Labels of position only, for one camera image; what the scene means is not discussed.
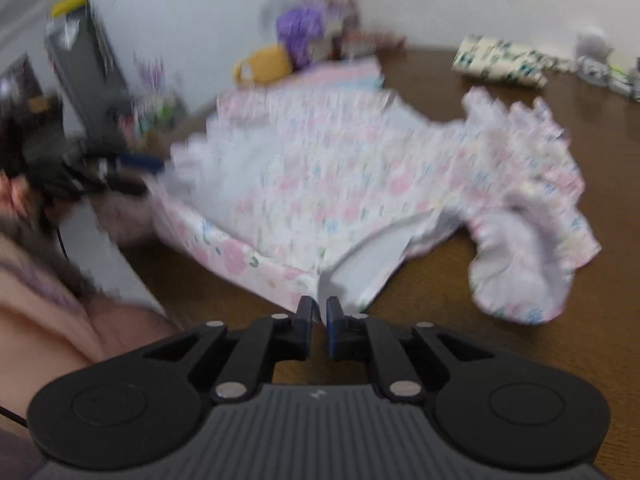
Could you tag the green white packet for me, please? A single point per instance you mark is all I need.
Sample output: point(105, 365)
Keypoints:
point(625, 77)

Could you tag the person's pink clothed body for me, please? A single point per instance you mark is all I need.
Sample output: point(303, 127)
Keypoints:
point(55, 320)

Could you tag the white round device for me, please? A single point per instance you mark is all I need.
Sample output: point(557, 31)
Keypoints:
point(593, 52)

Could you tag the purple fluffy object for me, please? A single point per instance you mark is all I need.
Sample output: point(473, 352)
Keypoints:
point(300, 30)

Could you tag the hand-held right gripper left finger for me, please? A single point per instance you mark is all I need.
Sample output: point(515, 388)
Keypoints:
point(305, 330)

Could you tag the yellow mug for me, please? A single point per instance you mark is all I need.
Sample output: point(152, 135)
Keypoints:
point(265, 65)

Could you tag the purple flower ornament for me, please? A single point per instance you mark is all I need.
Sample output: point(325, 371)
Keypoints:
point(155, 90)

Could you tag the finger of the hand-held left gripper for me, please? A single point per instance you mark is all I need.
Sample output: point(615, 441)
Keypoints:
point(142, 161)
point(127, 185)

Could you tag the pink floral white garment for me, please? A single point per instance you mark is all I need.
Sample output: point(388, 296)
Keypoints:
point(320, 180)

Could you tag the rolled green floral cloth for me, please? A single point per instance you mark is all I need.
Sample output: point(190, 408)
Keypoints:
point(500, 60)

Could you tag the black upright box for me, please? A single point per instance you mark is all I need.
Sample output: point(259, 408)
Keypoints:
point(85, 75)

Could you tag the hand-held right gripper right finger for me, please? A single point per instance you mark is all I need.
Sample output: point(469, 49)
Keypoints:
point(334, 332)

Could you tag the folded pastel cloth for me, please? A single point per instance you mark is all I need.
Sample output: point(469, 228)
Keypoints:
point(345, 75)

